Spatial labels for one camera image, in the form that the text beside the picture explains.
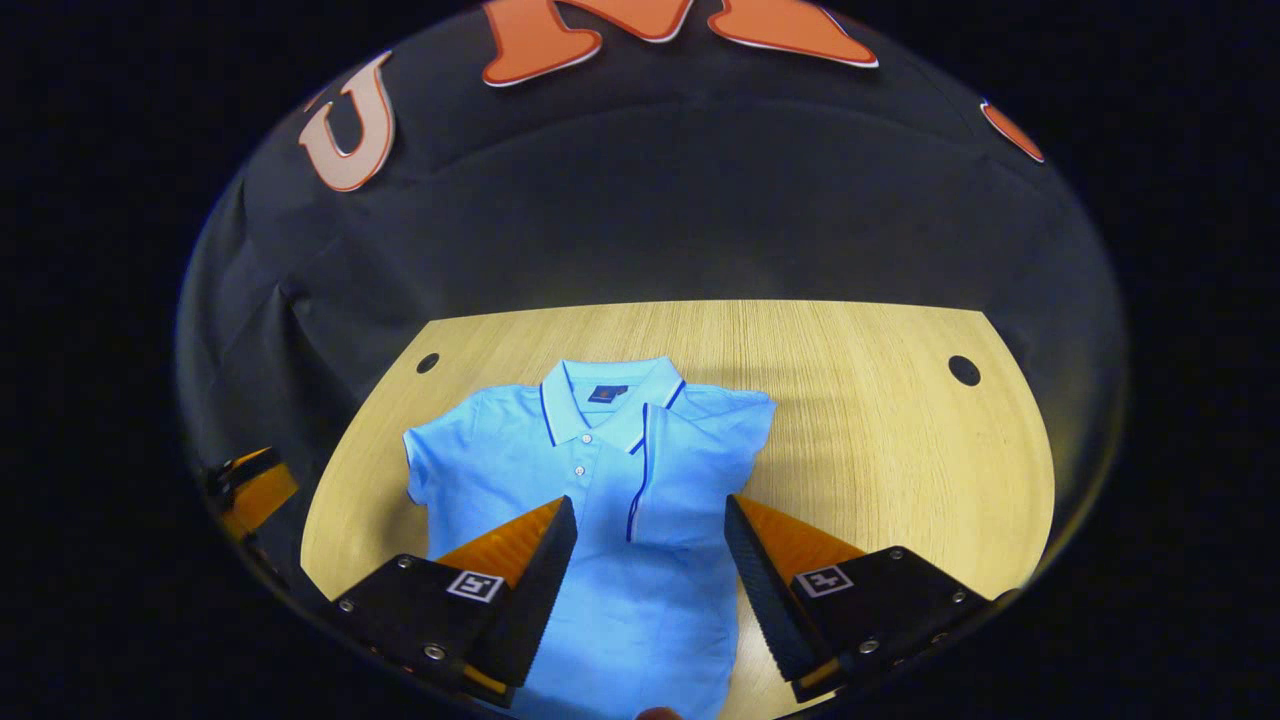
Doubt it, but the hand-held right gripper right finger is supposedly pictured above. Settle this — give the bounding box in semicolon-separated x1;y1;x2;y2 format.
724;494;1011;703

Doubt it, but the light blue T-shirt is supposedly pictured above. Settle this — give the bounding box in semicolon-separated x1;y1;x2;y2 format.
403;357;778;720

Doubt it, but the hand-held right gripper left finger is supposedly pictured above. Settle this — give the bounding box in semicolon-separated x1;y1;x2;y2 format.
330;495;579;709

